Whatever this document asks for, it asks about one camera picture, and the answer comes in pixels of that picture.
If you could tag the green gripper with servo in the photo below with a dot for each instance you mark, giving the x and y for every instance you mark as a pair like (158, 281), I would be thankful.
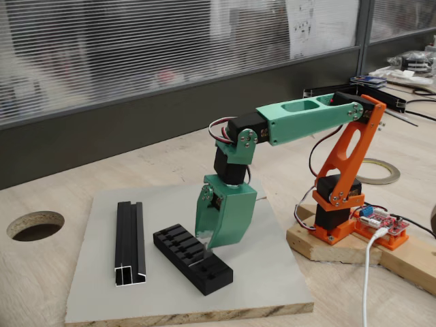
(235, 212)

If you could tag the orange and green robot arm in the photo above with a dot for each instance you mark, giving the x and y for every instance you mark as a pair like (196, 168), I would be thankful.
(299, 119)

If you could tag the black slotted holder block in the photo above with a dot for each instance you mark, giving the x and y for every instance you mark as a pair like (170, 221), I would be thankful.
(204, 276)

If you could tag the dark aluminium profile bar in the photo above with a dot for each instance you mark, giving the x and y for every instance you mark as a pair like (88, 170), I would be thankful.
(127, 238)

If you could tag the wooden base block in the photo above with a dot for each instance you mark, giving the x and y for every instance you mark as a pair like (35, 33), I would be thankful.
(340, 252)

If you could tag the grey laminated chipboard panel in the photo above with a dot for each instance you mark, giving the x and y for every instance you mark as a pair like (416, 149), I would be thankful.
(102, 272)

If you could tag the red controller circuit board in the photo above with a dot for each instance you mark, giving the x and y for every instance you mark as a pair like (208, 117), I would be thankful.
(381, 219)

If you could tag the flat tape roll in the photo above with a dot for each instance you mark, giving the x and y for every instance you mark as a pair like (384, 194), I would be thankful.
(391, 177)

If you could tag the long wooden plank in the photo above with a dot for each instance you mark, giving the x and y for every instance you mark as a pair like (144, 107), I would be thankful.
(408, 269)

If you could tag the stack of blue cards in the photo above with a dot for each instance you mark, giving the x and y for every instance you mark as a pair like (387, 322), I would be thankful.
(368, 81)

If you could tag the white printed paper sheet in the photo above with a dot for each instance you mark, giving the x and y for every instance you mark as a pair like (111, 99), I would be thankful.
(320, 27)

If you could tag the white plastic parts pile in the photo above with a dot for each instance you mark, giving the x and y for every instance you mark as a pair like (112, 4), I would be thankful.
(405, 75)

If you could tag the black and white device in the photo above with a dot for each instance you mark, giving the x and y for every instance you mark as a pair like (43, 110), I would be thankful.
(412, 63)

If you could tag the black angled frame profile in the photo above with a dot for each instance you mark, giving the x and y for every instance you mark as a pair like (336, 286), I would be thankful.
(391, 98)

